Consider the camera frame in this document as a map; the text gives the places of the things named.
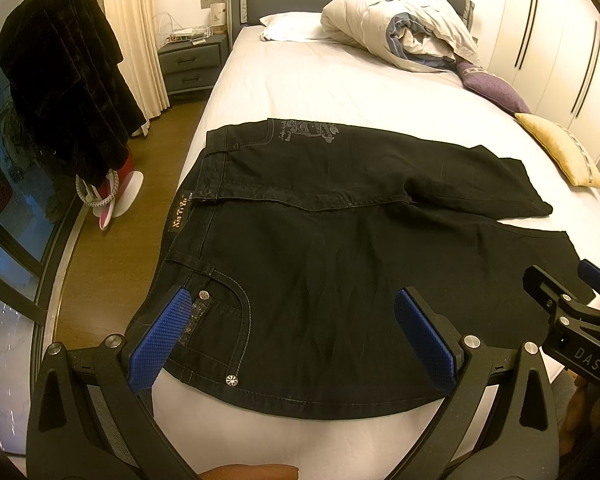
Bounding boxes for black hanging clothes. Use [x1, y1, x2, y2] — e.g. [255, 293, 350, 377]
[0, 0, 146, 186]

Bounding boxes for grey nightstand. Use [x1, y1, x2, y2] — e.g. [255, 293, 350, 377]
[158, 34, 228, 96]

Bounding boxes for white wardrobe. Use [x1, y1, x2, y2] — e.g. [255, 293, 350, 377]
[489, 0, 600, 162]

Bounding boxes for items on nightstand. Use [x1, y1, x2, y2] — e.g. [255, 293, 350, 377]
[152, 2, 227, 48]

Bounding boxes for beige curtain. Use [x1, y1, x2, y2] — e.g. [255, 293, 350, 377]
[97, 0, 169, 136]

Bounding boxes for purple cushion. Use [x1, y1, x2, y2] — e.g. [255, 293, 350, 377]
[456, 60, 531, 116]

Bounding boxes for right hand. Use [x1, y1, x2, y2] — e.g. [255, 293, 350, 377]
[558, 376, 600, 456]

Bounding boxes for white pillow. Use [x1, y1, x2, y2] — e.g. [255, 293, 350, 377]
[260, 11, 334, 42]

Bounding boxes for yellow cushion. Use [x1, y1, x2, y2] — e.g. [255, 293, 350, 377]
[515, 113, 600, 188]

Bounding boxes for left hand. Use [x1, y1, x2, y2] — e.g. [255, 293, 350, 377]
[199, 464, 299, 480]

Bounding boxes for white bed with sheet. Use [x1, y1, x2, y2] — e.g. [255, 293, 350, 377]
[154, 27, 600, 479]

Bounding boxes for black denim pants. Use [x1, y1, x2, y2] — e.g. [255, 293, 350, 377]
[149, 118, 594, 419]

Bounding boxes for rolled white duvet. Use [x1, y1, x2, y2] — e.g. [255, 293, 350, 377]
[321, 0, 479, 73]

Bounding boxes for pink white slippers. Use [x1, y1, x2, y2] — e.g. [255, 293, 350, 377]
[76, 148, 144, 231]

